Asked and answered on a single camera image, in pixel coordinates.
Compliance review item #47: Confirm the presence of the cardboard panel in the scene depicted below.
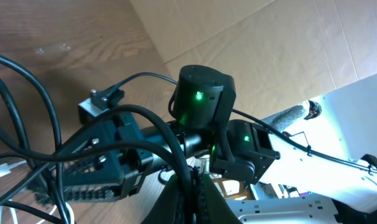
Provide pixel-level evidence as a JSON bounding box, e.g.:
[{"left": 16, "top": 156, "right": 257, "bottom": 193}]
[{"left": 132, "top": 0, "right": 377, "bottom": 118}]

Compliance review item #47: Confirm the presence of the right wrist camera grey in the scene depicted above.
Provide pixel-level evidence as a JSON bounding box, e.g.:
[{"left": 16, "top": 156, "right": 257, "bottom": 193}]
[{"left": 78, "top": 88, "right": 124, "bottom": 125}]

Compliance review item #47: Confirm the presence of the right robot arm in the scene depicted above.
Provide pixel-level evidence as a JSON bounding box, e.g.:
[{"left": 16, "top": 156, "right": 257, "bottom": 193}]
[{"left": 39, "top": 65, "right": 377, "bottom": 223}]

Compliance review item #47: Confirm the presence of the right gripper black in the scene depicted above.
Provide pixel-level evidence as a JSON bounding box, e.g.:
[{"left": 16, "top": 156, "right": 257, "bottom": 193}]
[{"left": 26, "top": 110, "right": 155, "bottom": 205}]

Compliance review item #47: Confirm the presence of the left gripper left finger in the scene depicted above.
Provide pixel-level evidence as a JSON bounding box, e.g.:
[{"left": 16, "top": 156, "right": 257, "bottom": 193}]
[{"left": 141, "top": 175, "right": 184, "bottom": 224}]

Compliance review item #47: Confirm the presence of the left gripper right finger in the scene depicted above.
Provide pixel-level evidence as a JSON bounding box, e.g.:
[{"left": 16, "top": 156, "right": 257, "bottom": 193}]
[{"left": 194, "top": 167, "right": 241, "bottom": 224}]

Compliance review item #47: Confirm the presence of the white usb cable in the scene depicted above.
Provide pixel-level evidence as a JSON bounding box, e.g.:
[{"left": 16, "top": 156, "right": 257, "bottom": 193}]
[{"left": 0, "top": 158, "right": 76, "bottom": 224}]

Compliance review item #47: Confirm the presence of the black usb cable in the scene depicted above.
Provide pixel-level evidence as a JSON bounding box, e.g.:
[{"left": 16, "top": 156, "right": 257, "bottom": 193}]
[{"left": 0, "top": 51, "right": 194, "bottom": 224}]

